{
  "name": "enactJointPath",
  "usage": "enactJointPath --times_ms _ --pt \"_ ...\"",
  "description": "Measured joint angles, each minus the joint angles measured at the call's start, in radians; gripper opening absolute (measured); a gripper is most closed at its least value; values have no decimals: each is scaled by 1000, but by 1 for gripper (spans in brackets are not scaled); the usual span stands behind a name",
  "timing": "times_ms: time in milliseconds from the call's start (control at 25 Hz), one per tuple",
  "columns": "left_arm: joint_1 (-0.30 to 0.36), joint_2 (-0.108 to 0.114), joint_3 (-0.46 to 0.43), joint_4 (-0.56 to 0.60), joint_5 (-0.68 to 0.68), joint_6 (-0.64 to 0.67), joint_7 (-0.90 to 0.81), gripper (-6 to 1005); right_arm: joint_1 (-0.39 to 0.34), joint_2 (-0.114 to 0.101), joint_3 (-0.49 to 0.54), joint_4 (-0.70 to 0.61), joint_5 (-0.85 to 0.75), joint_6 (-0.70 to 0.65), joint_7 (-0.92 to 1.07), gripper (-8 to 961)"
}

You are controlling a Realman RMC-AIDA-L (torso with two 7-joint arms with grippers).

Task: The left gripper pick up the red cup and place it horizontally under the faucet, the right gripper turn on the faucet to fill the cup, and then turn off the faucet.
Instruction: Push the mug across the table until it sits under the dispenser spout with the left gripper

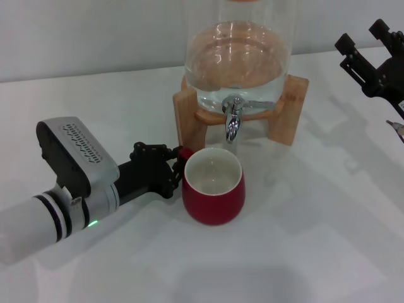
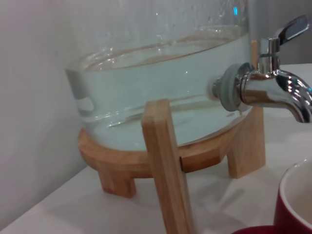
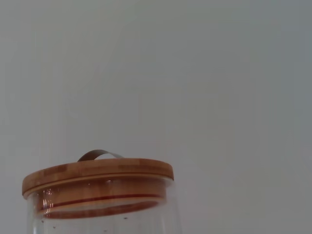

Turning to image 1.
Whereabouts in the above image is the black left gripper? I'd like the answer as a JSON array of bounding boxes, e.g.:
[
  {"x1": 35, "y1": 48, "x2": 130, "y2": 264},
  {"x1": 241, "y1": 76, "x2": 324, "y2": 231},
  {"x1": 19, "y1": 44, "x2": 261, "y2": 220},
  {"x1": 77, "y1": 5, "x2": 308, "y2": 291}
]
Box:
[{"x1": 114, "y1": 141, "x2": 187, "y2": 206}]

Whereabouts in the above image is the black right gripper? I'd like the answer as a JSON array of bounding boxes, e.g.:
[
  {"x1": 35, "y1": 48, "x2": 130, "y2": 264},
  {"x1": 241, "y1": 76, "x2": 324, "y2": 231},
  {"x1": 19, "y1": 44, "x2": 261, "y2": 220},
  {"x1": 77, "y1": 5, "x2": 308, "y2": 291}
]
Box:
[{"x1": 334, "y1": 18, "x2": 404, "y2": 119}]

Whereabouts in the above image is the red ceramic cup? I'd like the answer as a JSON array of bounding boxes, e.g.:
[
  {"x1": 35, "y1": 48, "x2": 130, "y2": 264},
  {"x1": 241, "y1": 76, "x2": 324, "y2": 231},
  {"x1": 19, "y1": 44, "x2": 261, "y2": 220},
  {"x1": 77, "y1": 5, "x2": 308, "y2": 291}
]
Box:
[{"x1": 176, "y1": 146, "x2": 247, "y2": 226}]

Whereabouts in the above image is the chrome faucet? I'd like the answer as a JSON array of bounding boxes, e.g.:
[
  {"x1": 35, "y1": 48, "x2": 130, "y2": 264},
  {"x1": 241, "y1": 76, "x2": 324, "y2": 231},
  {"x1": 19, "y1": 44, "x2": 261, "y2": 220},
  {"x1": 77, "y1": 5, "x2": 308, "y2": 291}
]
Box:
[{"x1": 220, "y1": 93, "x2": 275, "y2": 143}]

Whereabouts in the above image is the wooden dispenser stand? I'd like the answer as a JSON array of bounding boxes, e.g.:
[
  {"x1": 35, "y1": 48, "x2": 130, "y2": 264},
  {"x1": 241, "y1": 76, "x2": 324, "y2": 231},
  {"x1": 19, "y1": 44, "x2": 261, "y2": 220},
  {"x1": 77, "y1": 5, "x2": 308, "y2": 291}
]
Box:
[{"x1": 172, "y1": 74, "x2": 310, "y2": 154}]

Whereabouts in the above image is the glass water dispenser jar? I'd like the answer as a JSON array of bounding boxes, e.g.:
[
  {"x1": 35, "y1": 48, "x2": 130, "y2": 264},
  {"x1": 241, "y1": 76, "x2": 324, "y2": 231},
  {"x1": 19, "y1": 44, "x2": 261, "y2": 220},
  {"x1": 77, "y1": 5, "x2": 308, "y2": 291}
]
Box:
[{"x1": 183, "y1": 0, "x2": 299, "y2": 114}]

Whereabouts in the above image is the silver cable plug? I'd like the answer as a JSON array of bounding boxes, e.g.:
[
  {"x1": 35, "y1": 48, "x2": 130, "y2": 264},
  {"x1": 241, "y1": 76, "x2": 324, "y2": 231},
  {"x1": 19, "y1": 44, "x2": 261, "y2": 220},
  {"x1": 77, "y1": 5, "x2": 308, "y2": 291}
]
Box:
[{"x1": 386, "y1": 119, "x2": 404, "y2": 143}]

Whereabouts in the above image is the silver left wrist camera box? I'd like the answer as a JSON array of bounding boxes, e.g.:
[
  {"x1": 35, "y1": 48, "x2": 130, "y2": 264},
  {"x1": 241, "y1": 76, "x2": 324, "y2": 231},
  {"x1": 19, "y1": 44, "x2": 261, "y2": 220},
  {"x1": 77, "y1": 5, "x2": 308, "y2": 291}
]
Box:
[{"x1": 35, "y1": 116, "x2": 121, "y2": 199}]

